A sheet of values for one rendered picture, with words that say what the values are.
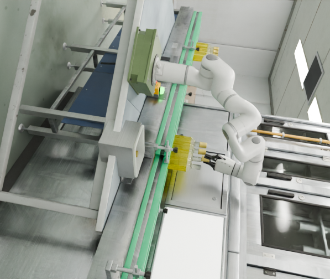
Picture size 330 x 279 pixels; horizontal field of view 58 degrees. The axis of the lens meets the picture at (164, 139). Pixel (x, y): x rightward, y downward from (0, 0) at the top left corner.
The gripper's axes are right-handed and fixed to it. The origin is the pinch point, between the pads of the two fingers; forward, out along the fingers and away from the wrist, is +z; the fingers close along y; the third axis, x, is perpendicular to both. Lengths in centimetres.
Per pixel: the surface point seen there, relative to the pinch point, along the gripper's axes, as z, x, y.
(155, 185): 17.4, 31.1, 2.9
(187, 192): 3.8, 17.1, -13.7
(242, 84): 57, -547, -317
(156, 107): 38.4, -11.5, 14.1
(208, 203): -9.0, 18.3, -13.7
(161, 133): 27.1, 4.7, 12.5
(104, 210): 29, 58, 10
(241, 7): 108, -579, -145
